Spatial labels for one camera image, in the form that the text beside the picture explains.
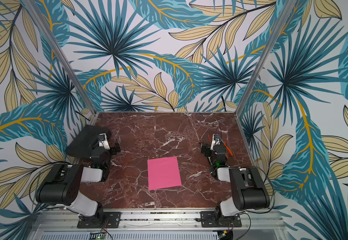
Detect pink square paper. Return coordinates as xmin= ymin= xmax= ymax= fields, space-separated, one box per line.
xmin=148 ymin=157 xmax=182 ymax=191

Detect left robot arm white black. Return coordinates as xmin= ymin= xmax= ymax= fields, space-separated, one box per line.
xmin=35 ymin=141 xmax=121 ymax=229

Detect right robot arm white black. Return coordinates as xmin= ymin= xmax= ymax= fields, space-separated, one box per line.
xmin=201 ymin=143 xmax=270 ymax=225

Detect black plastic case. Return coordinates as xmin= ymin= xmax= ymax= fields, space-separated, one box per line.
xmin=65 ymin=125 xmax=111 ymax=161

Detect green circuit board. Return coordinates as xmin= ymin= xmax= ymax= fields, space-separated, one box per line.
xmin=89 ymin=233 xmax=107 ymax=240

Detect orange handled pliers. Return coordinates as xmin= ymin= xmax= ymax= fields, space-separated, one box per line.
xmin=223 ymin=142 xmax=234 ymax=157

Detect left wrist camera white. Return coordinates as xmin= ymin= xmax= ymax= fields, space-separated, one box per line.
xmin=98 ymin=133 xmax=110 ymax=150

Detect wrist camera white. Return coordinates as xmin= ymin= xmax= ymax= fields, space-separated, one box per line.
xmin=98 ymin=133 xmax=110 ymax=150
xmin=210 ymin=134 xmax=222 ymax=150

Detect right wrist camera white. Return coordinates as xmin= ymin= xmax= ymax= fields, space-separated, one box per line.
xmin=210 ymin=134 xmax=222 ymax=150

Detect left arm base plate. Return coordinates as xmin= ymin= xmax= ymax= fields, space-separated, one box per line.
xmin=77 ymin=212 xmax=121 ymax=229

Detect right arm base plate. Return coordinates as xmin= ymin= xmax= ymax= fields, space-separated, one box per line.
xmin=196 ymin=211 xmax=242 ymax=228

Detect aluminium front rail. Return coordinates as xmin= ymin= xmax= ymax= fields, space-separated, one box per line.
xmin=28 ymin=208 xmax=291 ymax=240

